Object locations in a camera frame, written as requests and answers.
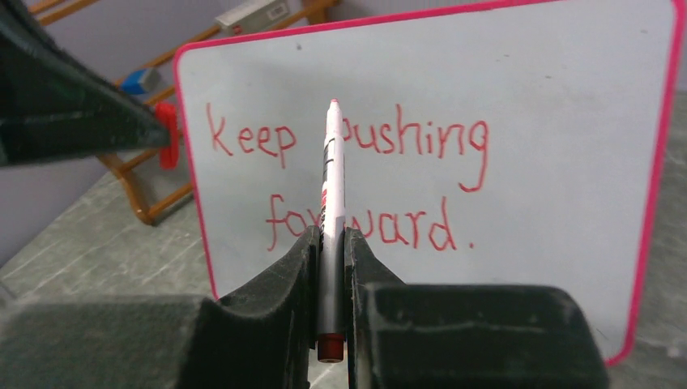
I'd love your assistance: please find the orange wooden rack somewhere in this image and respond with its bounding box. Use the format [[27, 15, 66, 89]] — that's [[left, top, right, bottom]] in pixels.
[[27, 0, 342, 227]]

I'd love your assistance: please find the blue eraser on rack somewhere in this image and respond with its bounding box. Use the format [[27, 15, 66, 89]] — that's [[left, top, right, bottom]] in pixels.
[[120, 67, 160, 96]]

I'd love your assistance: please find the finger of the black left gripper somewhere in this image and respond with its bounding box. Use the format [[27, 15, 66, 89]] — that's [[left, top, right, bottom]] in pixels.
[[1, 1, 169, 167]]

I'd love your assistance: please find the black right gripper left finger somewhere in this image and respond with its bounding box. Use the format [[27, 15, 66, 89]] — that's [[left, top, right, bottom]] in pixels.
[[1, 227, 319, 388]]

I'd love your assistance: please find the red white marker pen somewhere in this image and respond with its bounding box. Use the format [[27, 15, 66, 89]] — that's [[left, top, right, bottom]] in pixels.
[[316, 99, 346, 363]]

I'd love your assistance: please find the pink-framed whiteboard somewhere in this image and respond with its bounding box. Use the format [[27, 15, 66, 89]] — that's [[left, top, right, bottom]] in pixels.
[[175, 1, 686, 364]]

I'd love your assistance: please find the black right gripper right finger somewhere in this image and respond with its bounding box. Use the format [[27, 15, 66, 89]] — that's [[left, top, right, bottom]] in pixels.
[[344, 229, 610, 388]]

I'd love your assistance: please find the white red box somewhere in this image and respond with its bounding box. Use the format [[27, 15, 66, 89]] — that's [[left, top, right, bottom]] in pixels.
[[215, 0, 292, 36]]

